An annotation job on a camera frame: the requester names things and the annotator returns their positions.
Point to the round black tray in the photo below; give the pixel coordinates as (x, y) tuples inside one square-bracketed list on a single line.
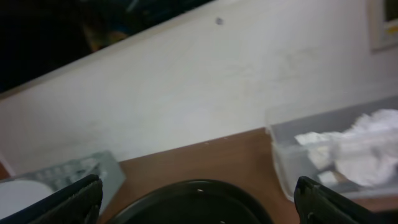
[(195, 201)]

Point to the white round plate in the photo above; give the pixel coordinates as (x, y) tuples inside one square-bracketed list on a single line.
[(17, 195)]

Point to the grey dishwasher rack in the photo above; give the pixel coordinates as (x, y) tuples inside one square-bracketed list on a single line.
[(62, 175)]

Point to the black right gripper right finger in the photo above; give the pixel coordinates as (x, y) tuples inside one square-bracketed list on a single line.
[(317, 204)]

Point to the clear plastic bin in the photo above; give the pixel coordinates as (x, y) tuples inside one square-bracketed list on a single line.
[(291, 160)]

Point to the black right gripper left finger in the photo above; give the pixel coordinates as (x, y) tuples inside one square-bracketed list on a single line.
[(77, 203)]

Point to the large white napkin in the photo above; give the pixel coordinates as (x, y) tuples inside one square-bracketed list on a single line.
[(367, 151)]

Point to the small white napkin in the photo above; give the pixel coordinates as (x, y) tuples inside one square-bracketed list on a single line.
[(319, 152)]

